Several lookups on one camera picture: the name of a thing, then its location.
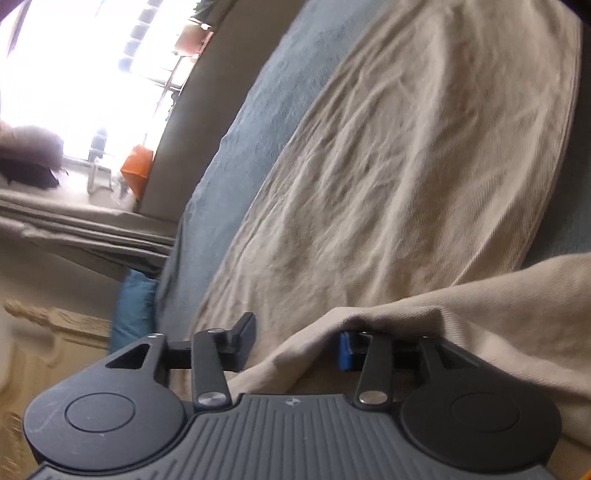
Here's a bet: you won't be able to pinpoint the ornate cream headboard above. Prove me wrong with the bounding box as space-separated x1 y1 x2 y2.
0 300 114 418

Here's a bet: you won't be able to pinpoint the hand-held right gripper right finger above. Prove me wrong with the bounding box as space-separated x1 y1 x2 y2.
338 329 474 409

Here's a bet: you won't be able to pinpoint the orange bag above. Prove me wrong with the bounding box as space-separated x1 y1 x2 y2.
121 144 154 199

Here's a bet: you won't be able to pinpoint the beige pants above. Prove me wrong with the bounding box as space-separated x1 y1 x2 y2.
189 0 591 457

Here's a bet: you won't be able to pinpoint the teal duvet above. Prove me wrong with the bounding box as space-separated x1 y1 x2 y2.
110 270 160 354

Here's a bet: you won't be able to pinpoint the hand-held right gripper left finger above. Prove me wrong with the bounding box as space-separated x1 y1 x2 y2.
105 312 257 409

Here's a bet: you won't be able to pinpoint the pink pot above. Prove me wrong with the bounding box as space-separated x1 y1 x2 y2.
175 23 214 57

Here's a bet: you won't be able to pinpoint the grey curtain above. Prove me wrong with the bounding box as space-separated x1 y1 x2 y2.
0 189 179 278

